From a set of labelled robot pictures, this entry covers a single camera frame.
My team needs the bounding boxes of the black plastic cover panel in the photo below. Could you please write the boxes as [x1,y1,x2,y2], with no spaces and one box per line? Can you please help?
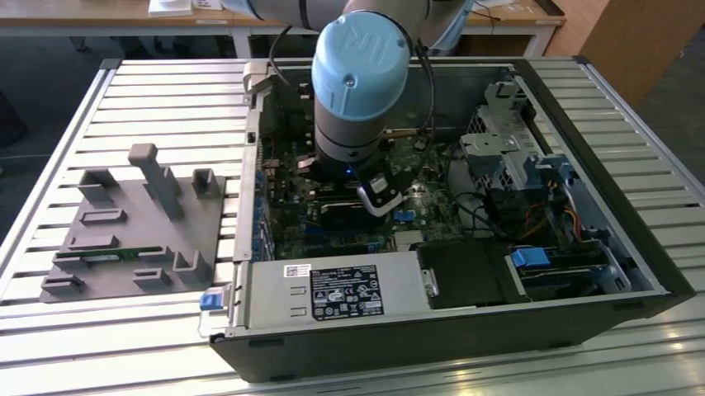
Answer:
[415,240,531,310]

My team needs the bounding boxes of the black graphics card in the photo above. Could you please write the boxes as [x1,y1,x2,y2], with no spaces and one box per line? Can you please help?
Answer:
[317,200,390,230]

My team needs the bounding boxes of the green motherboard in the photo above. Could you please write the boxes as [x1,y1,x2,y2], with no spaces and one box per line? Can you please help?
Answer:
[255,131,468,263]

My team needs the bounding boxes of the silver heat sink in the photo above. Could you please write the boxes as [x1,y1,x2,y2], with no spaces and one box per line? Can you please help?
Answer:
[394,230,424,252]

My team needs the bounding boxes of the metal disk bay cage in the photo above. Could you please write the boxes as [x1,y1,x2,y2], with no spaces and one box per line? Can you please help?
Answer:
[459,80,574,193]

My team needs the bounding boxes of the grey power supply unit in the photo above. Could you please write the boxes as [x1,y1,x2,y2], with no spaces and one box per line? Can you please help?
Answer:
[241,258,428,331]

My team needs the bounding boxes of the blue case latch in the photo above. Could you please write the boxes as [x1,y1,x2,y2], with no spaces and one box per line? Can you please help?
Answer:
[197,288,229,311]

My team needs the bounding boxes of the grey parts rack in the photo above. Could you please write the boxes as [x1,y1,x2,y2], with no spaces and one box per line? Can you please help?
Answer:
[41,142,229,304]

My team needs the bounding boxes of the blue disk carrier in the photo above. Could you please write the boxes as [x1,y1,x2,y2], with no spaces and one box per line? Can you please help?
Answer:
[508,246,551,271]

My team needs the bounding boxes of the green RAM stick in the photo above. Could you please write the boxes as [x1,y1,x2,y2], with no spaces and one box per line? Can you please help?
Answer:
[76,246,167,261]

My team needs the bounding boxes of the black PC case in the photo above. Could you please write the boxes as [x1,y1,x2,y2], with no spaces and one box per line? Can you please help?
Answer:
[207,56,695,383]

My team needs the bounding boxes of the wooden desk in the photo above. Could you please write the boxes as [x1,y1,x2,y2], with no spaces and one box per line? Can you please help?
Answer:
[0,0,567,59]

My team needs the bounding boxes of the wooden cabinet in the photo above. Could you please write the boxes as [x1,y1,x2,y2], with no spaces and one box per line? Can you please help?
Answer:
[542,0,705,109]

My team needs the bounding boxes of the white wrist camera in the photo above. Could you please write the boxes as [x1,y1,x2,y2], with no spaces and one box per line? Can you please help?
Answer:
[355,171,406,218]

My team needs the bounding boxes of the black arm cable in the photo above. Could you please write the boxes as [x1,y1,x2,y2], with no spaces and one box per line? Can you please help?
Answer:
[267,24,439,178]

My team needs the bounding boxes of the grey case handle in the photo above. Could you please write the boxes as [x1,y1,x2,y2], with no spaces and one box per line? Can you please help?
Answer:
[240,60,276,95]

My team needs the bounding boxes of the red and yellow wires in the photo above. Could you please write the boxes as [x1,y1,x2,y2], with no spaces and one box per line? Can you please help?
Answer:
[516,204,586,244]

